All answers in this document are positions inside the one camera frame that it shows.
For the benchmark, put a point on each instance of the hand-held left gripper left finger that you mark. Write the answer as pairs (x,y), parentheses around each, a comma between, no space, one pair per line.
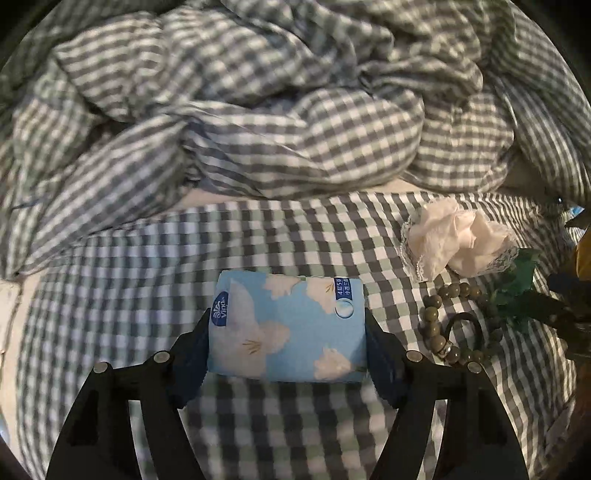
(196,364)

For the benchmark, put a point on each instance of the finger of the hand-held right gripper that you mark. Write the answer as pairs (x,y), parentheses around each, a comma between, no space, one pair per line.
(570,212)
(561,307)

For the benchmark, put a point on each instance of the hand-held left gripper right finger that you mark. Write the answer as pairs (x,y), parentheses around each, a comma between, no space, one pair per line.
(381,369)

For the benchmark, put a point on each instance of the blue floral tissue packet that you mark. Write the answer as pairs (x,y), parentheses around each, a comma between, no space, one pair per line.
(286,327)

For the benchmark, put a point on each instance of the green foil wrapper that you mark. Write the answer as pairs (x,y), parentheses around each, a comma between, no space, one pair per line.
(519,277)

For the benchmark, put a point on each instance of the white lace cloth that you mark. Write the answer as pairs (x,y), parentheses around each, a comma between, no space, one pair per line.
(455,240)

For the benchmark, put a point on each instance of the green checked flat sheet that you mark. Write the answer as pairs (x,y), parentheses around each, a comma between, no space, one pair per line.
(286,244)

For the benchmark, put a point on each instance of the grey checked duvet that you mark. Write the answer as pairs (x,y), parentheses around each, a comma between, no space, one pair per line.
(277,92)

